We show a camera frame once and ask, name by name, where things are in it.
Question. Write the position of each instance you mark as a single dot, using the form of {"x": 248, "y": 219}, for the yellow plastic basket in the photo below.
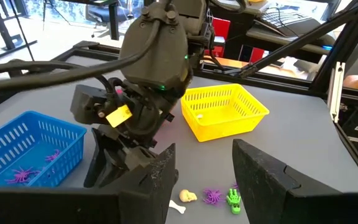
{"x": 225, "y": 124}

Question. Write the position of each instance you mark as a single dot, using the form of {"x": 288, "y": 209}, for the silver frame bracket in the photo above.
{"x": 336, "y": 90}

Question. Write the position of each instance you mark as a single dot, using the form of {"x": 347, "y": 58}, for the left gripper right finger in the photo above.
{"x": 259, "y": 186}

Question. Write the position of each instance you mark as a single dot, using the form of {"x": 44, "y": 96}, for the black floor stand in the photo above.
{"x": 113, "y": 18}

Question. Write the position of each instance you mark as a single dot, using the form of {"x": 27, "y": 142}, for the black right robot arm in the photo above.
{"x": 154, "y": 46}

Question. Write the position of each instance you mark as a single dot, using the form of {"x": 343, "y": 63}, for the blue plastic basket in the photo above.
{"x": 70, "y": 146}

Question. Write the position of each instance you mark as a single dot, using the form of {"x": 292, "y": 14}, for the green plastic skeleton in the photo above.
{"x": 234, "y": 201}

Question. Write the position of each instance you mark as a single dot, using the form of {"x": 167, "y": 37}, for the black keyboard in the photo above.
{"x": 287, "y": 17}

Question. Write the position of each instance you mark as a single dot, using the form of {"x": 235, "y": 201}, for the beige plastic skull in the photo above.
{"x": 187, "y": 196}

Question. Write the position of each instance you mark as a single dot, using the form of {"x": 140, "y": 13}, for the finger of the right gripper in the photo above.
{"x": 104, "y": 161}
{"x": 135, "y": 158}

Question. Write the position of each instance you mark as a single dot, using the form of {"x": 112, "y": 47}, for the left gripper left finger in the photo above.
{"x": 148, "y": 193}

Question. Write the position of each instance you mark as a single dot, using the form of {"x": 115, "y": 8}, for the red box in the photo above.
{"x": 221, "y": 28}

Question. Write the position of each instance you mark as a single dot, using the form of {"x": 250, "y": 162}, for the black tripod stand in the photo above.
{"x": 14, "y": 40}

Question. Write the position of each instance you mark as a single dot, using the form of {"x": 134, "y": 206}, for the yellow label tag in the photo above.
{"x": 119, "y": 116}

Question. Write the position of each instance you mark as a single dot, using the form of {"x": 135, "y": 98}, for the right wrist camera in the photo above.
{"x": 87, "y": 102}

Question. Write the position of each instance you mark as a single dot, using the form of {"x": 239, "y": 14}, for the wooden table board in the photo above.
{"x": 228, "y": 63}

